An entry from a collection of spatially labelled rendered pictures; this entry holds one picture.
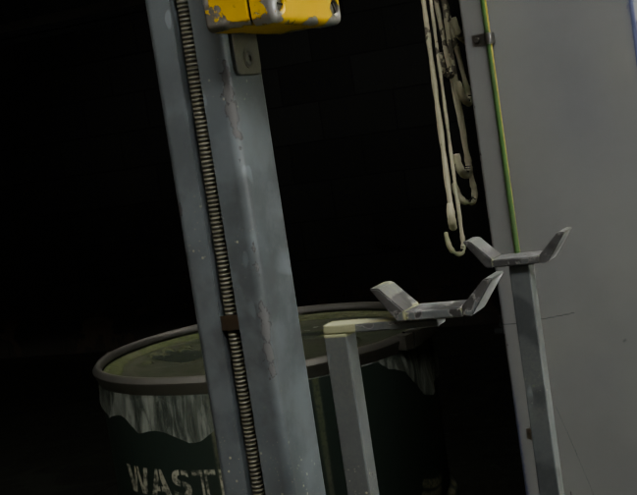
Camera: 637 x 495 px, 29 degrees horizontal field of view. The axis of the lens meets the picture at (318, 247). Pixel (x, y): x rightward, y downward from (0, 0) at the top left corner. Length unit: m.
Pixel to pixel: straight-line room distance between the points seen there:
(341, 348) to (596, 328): 0.59
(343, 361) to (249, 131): 0.20
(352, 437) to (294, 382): 0.14
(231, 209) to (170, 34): 0.13
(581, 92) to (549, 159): 0.08
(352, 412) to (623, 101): 0.60
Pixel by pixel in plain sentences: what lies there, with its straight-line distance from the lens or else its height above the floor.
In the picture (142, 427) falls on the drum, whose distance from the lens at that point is 1.90.
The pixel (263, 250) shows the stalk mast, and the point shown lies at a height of 1.14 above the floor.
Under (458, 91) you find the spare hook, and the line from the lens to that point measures 1.40.
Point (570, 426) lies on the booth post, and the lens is 1.37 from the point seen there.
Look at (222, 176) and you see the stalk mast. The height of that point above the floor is 1.19.
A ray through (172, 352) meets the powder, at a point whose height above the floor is 0.86.
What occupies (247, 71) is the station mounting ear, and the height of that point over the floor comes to 1.27.
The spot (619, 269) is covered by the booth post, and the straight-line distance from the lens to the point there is 1.32.
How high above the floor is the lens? 1.22
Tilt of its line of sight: 6 degrees down
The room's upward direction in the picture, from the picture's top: 9 degrees counter-clockwise
